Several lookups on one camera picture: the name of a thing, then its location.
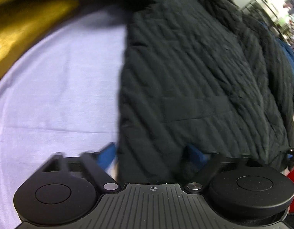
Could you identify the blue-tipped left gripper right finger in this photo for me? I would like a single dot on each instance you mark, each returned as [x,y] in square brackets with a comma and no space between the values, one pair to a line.
[208,167]

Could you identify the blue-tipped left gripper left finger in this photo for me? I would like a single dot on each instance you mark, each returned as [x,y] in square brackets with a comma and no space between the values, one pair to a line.
[96,163]

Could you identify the black quilted jacket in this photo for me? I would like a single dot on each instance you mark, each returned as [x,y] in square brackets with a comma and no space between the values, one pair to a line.
[200,73]

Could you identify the purple floral bed sheet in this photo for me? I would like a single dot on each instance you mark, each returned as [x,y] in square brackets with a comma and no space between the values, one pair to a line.
[60,96]

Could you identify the navy blue fleece garment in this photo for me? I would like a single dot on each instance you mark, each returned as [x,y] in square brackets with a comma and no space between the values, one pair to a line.
[288,52]

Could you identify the mustard yellow garment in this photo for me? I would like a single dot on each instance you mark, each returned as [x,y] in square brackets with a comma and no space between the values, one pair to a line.
[24,22]

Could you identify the black metal rack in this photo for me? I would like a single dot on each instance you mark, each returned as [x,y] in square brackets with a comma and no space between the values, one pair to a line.
[265,13]

